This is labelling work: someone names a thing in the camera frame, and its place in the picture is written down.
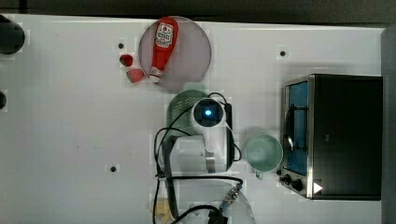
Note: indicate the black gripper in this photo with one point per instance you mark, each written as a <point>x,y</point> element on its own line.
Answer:
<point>229,148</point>

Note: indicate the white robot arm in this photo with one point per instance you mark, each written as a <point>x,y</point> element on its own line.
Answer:
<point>205,153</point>

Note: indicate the green mug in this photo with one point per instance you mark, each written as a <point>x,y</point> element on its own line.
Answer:
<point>263,153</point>

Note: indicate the grey round plate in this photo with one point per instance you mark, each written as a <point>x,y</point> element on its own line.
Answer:
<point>190,59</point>

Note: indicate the red ketchup bottle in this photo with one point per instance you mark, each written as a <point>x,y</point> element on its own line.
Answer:
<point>165,38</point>

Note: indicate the light red strawberry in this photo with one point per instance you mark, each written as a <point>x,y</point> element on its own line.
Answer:
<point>135,75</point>

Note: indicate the black toaster oven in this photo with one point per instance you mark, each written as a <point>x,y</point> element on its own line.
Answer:
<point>332,137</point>

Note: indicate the dark red strawberry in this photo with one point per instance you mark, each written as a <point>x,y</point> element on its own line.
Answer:
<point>126,60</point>

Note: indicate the yellow banana toy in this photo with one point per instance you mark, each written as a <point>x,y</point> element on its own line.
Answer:
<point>161,212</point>

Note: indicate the small black cylinder post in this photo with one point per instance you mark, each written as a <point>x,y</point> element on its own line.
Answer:
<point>3,100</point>

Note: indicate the large black cylinder post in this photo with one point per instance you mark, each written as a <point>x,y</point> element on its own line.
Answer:
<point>12,36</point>

